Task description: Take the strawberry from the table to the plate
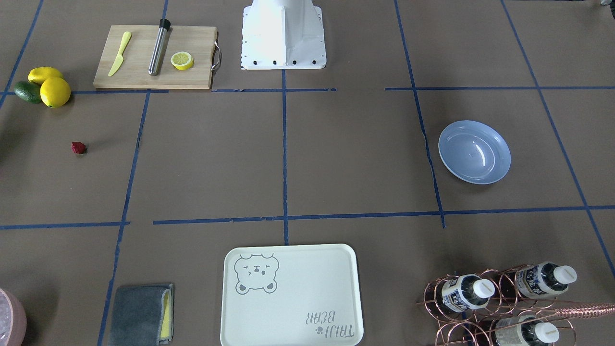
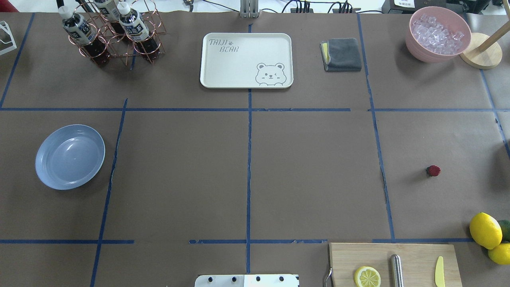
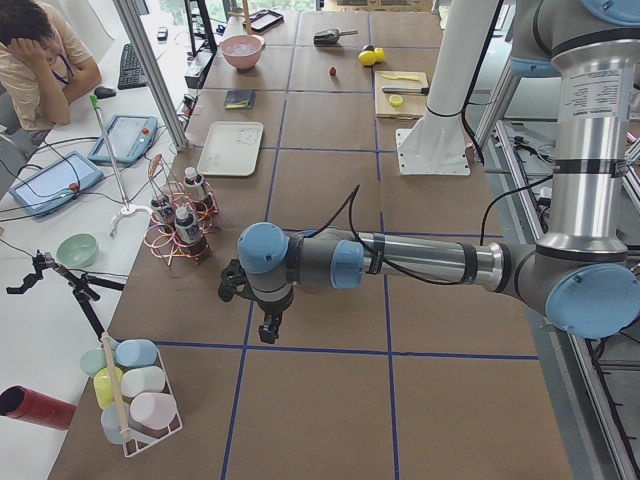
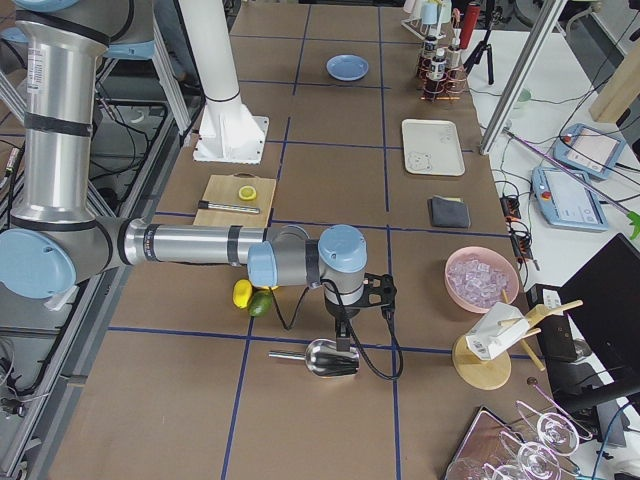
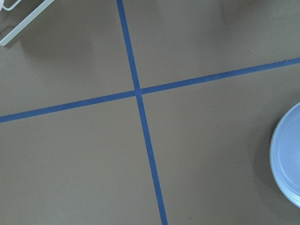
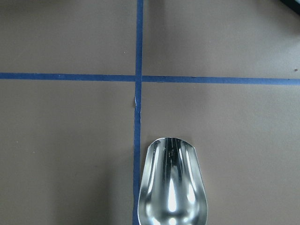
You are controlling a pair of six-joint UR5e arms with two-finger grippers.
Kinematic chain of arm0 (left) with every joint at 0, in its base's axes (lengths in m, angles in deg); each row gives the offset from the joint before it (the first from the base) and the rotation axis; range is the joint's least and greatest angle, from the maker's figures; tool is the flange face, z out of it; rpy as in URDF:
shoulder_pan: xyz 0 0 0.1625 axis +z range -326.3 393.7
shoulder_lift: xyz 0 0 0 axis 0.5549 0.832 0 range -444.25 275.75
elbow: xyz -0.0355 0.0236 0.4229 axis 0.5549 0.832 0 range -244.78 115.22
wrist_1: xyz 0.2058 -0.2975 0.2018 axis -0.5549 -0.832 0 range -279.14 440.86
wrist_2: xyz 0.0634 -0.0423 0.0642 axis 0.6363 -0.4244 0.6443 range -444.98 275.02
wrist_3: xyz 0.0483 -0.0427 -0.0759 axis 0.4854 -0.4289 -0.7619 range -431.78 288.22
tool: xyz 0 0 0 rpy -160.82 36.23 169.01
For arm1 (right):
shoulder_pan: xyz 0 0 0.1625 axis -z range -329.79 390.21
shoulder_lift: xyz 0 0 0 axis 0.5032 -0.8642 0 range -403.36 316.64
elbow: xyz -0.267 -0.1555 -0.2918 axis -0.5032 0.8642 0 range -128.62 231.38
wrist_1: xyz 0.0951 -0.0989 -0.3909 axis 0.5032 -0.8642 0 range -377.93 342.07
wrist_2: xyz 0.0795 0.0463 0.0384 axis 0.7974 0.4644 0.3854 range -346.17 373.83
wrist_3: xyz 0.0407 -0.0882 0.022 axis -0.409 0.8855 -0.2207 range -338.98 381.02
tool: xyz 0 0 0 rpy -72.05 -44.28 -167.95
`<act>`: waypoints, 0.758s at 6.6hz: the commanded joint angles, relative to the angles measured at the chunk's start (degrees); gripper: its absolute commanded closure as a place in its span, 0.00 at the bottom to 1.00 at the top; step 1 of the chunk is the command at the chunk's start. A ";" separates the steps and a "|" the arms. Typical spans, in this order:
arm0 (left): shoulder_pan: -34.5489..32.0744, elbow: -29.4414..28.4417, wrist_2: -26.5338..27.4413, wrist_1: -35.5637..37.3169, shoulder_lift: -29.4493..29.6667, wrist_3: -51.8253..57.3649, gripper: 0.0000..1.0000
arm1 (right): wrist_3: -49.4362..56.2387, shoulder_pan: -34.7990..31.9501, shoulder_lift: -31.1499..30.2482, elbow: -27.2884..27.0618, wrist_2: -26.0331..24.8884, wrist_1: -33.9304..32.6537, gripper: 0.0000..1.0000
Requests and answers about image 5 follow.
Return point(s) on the white wire cup rack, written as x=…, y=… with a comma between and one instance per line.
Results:
x=25, y=22

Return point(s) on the light blue plate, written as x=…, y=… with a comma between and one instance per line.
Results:
x=285, y=155

